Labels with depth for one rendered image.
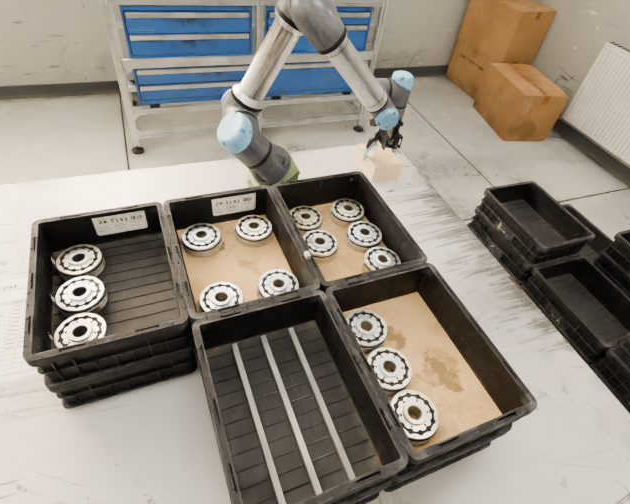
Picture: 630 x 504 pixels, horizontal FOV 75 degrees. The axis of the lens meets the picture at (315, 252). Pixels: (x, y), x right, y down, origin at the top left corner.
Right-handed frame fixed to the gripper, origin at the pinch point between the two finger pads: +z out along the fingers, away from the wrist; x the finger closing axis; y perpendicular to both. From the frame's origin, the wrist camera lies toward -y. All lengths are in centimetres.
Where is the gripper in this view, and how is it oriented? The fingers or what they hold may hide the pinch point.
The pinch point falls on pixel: (378, 158)
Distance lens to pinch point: 173.7
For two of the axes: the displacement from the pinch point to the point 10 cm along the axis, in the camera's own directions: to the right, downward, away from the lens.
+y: 3.5, 7.1, -6.1
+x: 9.3, -1.8, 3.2
